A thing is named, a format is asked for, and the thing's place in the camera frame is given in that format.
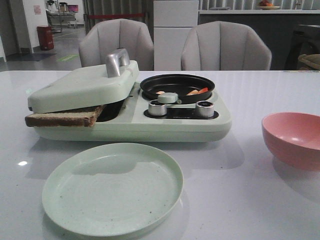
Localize pink bowl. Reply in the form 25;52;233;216
261;112;320;172

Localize left silver control knob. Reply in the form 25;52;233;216
147;99;167;117

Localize grey upholstered chair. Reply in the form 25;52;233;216
78;18;154;71
180;21;272;71

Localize silver control knob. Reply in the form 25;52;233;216
195;100;215;118
147;99;167;117

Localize fruit plate on counter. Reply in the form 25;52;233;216
258;0;281;10

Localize orange shrimp pieces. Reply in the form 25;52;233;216
156;87;209;96

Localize left grey upholstered chair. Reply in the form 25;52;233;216
78;18;154;71

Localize bread slice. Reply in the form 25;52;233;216
25;105;105;127

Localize mint green breakfast maker lid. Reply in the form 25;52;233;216
27;48;139;114

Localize mint green breakfast maker base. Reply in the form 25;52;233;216
34;82;232;142

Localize beige cushion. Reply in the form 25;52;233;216
298;53;320;71

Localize right silver control knob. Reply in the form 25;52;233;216
195;100;215;118

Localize red bin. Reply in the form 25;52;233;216
36;25;54;51

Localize white cabinet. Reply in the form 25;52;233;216
153;0;199;71

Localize mint green round plate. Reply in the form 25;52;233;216
42;143;184;237

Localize round black frying pan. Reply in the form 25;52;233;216
140;73;215;104

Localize dark washing machine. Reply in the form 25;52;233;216
284;24;320;70

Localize right grey upholstered chair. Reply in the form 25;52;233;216
180;21;272;71

